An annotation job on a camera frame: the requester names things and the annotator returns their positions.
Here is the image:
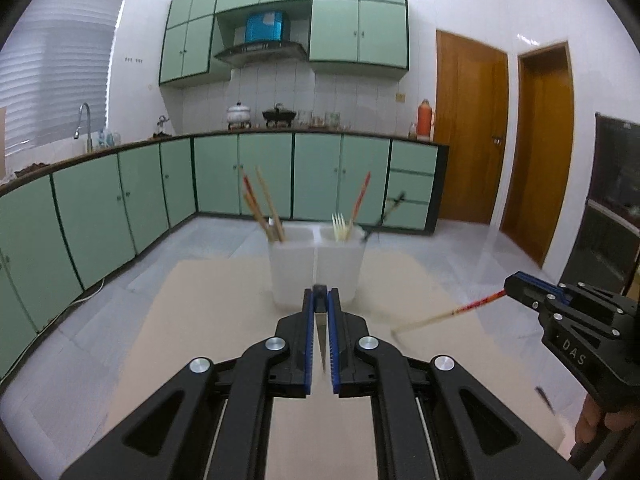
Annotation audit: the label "black range hood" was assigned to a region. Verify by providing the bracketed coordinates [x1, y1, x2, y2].
[215, 40, 308, 68]

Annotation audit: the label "black wok with lid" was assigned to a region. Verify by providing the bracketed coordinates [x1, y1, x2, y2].
[262, 103, 297, 128]

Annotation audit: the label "wooden door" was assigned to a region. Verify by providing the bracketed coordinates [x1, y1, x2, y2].
[500, 42, 575, 266]
[434, 30, 509, 224]

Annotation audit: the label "blue box above hood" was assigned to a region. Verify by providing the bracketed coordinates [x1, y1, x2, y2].
[244, 11, 291, 42]

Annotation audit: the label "orange thermos flask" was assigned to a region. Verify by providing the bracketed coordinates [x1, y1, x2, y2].
[416, 99, 434, 138]

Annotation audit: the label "white cooking pot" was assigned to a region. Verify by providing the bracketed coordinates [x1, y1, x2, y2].
[226, 102, 252, 130]

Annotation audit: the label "right human hand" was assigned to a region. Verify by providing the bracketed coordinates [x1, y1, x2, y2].
[574, 394, 640, 444]

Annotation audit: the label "green lower kitchen cabinets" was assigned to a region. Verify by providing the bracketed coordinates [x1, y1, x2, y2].
[1, 130, 449, 370]

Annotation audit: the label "orange patterned bamboo chopstick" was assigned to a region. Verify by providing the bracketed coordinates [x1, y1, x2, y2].
[242, 192, 274, 242]

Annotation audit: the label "green upper kitchen cabinets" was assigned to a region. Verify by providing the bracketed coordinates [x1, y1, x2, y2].
[158, 0, 409, 88]

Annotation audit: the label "window blind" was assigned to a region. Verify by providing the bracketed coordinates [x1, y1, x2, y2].
[1, 0, 125, 155]

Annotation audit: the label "white double utensil holder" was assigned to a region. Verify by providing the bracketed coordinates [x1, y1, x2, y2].
[268, 222, 366, 307]

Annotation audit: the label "red patterned bamboo chopstick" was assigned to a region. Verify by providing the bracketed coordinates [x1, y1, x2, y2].
[242, 171, 277, 243]
[390, 289, 506, 336]
[349, 171, 371, 226]

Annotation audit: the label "black chopstick silver band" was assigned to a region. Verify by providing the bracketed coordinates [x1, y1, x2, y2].
[316, 312, 328, 370]

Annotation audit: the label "plain bamboo chopstick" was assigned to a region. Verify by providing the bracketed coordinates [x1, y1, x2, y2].
[255, 166, 285, 243]

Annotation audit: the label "green kitchen cabinets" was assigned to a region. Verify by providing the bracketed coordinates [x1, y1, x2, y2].
[158, 0, 409, 88]
[1, 130, 449, 370]

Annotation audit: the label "chrome kitchen faucet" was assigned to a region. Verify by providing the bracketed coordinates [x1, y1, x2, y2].
[74, 102, 93, 153]

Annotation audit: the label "black glass cabinet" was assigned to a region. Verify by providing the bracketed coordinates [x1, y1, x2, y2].
[561, 114, 640, 294]

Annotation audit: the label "white plastic fork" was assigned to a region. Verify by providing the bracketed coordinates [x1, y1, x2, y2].
[332, 212, 349, 242]

